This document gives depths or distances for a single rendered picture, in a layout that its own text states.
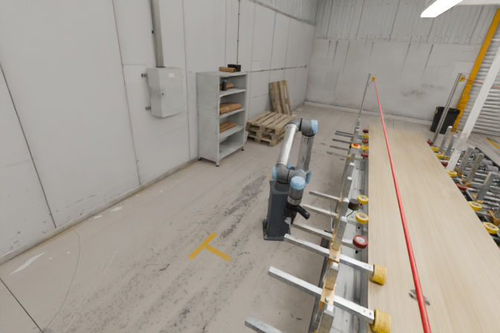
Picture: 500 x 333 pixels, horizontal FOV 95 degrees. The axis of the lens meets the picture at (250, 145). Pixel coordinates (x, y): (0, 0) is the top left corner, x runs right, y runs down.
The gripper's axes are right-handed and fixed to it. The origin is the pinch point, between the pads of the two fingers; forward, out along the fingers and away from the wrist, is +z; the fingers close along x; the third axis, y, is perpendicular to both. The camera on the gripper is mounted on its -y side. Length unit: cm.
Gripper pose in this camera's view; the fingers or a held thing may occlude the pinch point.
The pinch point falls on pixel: (292, 225)
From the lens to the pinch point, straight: 172.1
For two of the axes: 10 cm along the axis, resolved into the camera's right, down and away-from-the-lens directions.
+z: -0.8, 9.1, 4.0
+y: -8.9, -2.5, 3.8
